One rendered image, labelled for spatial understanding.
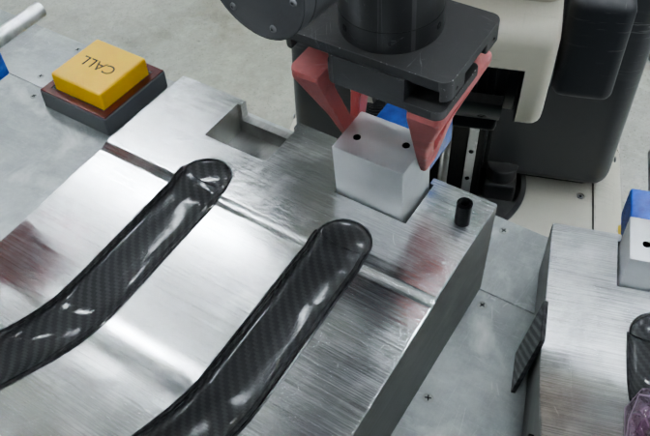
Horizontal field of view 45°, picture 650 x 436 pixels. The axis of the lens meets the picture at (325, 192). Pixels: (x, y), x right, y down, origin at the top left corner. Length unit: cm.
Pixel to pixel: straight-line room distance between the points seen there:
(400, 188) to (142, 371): 18
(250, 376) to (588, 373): 20
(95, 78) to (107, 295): 27
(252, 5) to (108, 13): 204
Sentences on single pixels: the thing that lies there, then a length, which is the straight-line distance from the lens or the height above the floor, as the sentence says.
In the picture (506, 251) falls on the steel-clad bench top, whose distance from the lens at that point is 61.
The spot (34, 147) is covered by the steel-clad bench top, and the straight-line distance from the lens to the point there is 73.
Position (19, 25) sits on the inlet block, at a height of 94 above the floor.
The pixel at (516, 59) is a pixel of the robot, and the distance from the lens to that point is 85.
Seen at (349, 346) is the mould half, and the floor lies 89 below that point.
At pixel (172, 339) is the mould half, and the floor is 88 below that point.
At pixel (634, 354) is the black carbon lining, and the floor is 85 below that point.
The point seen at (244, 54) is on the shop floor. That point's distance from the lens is 213.
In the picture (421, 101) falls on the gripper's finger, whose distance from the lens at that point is 42.
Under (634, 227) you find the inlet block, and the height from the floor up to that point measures 88.
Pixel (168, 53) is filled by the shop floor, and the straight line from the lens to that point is 217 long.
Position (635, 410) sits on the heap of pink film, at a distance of 46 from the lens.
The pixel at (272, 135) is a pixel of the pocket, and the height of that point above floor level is 87.
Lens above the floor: 126
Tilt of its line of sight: 47 degrees down
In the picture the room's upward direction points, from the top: 2 degrees counter-clockwise
